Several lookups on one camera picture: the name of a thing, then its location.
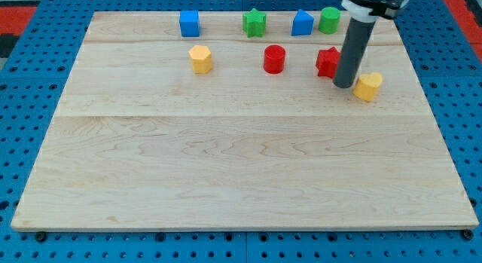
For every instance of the wooden board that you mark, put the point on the wooden board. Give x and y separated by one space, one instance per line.
139 142

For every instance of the red star block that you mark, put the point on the red star block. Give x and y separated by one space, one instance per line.
326 62

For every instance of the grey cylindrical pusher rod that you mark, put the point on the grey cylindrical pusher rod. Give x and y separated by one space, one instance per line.
356 40

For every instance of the green star block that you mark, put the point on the green star block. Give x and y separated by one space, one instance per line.
254 23

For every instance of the green cylinder block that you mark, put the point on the green cylinder block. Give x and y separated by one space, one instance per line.
329 20

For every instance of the yellow heart block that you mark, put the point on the yellow heart block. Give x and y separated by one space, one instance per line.
367 86

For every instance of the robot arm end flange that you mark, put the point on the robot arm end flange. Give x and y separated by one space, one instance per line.
368 11

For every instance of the yellow hexagon block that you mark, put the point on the yellow hexagon block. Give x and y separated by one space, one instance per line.
201 59

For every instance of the blue cube block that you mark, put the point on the blue cube block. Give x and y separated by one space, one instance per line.
189 22

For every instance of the red cylinder block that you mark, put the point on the red cylinder block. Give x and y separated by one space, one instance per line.
274 59

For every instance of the blue triangle block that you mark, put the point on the blue triangle block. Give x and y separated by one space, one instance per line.
302 23

